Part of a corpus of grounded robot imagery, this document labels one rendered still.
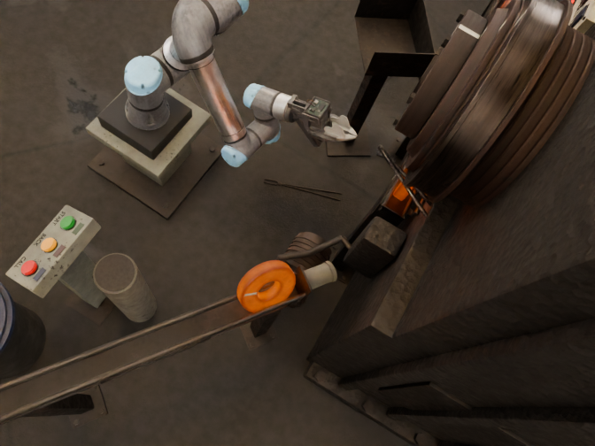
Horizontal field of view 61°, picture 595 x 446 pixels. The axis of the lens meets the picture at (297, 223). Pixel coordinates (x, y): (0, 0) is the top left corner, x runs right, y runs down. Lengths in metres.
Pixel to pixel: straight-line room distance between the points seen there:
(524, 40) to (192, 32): 0.78
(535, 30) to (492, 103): 0.14
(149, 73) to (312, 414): 1.32
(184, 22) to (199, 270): 1.02
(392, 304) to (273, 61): 1.60
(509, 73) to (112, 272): 1.12
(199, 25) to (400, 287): 0.81
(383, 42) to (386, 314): 1.05
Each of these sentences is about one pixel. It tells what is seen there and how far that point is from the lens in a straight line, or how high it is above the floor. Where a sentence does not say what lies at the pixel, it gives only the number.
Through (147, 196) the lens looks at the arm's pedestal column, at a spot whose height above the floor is 0.02.
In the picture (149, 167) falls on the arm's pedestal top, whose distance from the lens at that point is 1.86.
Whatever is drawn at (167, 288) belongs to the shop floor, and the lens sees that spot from 2.02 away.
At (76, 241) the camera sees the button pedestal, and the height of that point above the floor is 0.61.
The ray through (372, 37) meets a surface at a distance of 1.89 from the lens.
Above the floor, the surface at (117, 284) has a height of 0.52.
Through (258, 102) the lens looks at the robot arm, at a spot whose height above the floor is 0.70.
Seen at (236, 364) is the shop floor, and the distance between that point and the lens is 1.97.
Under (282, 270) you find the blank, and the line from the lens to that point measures 1.25.
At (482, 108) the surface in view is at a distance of 0.94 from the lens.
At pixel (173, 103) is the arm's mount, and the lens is 1.92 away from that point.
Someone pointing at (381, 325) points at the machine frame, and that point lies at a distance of 1.16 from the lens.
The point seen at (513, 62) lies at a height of 1.32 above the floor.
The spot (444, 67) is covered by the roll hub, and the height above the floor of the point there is 1.23.
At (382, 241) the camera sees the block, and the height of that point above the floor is 0.80.
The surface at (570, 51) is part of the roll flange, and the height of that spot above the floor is 1.31.
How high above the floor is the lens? 1.96
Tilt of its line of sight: 68 degrees down
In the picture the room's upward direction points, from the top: 24 degrees clockwise
